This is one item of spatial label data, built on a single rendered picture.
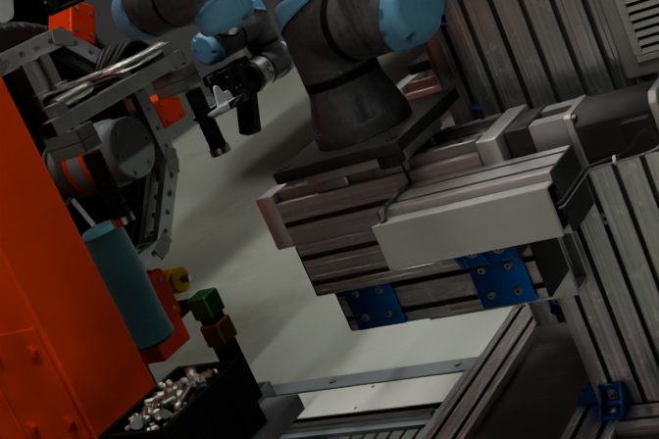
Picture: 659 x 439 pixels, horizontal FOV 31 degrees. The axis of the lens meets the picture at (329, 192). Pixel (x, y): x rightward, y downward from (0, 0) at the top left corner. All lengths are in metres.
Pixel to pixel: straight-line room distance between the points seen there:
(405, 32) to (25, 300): 0.71
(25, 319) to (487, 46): 0.82
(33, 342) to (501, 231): 0.76
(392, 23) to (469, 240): 0.31
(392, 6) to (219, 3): 0.26
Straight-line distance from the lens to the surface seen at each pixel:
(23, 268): 1.89
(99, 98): 2.33
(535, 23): 1.78
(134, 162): 2.42
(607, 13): 1.70
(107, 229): 2.37
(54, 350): 1.91
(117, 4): 1.61
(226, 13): 1.46
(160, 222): 2.65
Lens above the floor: 1.18
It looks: 14 degrees down
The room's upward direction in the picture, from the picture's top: 24 degrees counter-clockwise
